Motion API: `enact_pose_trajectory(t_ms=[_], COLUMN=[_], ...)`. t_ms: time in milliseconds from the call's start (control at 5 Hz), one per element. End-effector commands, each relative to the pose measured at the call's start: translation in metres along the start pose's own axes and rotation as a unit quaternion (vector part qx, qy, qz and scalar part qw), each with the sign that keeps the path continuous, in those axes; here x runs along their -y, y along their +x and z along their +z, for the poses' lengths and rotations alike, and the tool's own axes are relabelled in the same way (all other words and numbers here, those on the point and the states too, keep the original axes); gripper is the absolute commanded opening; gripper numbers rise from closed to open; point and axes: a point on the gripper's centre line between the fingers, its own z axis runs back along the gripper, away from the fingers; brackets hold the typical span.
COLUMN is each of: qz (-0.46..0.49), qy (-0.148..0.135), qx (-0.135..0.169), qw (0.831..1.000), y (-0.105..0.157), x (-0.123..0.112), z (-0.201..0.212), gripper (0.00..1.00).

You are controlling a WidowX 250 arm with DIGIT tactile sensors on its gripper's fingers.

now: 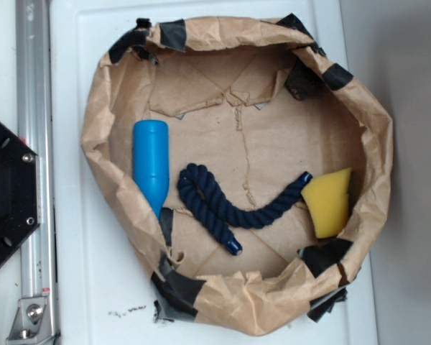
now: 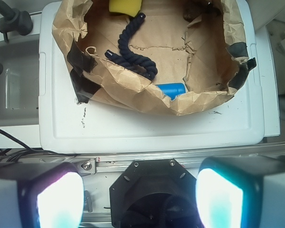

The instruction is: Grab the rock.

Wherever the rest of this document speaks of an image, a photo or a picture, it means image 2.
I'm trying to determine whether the dark blue twisted rope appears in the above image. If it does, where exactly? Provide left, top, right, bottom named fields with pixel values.
left=105, top=13, right=159, bottom=80

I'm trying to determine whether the blue plastic bottle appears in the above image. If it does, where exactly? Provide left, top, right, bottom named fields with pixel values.
left=157, top=83, right=186, bottom=101

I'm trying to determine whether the yellow sponge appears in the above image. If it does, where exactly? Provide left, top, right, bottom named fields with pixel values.
left=109, top=0, right=142, bottom=17

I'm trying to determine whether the aluminium extrusion rail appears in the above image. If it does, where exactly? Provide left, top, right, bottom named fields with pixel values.
left=37, top=142, right=285, bottom=173

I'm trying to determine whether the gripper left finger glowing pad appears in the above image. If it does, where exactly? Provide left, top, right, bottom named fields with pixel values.
left=0, top=162, right=84, bottom=228

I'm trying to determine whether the dark grey clamp knob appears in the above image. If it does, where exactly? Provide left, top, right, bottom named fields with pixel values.
left=0, top=0, right=33, bottom=43

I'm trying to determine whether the black cable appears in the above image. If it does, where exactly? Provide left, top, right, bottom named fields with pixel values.
left=0, top=125, right=76, bottom=164

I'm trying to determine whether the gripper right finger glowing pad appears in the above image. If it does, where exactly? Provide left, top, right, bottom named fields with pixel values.
left=195, top=155, right=285, bottom=228

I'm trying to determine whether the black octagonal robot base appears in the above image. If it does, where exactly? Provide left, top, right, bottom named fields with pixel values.
left=109, top=159, right=204, bottom=228

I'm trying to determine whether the brown paper bag basket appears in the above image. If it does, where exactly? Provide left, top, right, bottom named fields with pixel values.
left=52, top=0, right=257, bottom=116

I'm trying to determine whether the white plastic tray lid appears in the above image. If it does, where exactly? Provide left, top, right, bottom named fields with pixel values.
left=39, top=2, right=265, bottom=154

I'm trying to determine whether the metal corner bracket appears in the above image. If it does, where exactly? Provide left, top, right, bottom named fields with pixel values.
left=76, top=159, right=96, bottom=176

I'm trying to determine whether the dark brown rock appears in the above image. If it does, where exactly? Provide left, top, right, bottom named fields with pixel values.
left=183, top=0, right=221, bottom=22

